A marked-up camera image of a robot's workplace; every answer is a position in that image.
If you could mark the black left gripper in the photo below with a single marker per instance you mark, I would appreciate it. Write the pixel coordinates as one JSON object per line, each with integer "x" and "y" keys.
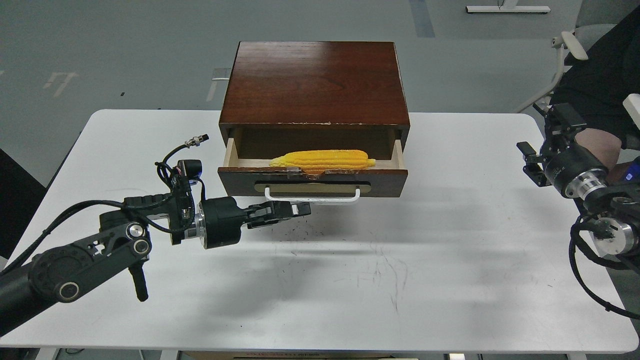
{"x": 219, "y": 220}

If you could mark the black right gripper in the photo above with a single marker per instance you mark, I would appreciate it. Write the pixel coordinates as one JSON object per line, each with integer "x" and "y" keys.
{"x": 574, "y": 172}

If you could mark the wooden drawer with white handle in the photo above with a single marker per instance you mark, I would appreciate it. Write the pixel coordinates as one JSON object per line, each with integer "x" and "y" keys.
{"x": 249, "y": 177}

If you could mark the yellow corn cob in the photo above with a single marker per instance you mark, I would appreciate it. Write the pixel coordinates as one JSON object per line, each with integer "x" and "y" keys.
{"x": 319, "y": 161}

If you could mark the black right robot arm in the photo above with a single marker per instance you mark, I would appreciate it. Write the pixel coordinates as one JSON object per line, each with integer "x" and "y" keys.
{"x": 611, "y": 210}

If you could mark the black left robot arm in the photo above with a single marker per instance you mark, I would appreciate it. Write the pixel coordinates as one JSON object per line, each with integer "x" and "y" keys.
{"x": 33, "y": 283}

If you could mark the dark wooden drawer cabinet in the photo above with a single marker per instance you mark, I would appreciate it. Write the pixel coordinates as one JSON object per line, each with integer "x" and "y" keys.
{"x": 315, "y": 83}

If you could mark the seated person in black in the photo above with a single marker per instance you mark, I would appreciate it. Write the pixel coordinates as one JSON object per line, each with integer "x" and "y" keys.
{"x": 596, "y": 88}

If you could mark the white office chair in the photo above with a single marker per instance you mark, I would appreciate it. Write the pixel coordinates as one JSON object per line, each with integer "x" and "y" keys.
{"x": 571, "y": 47}

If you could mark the white desk base foot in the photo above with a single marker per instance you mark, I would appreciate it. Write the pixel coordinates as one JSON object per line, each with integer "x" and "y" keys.
{"x": 507, "y": 7}

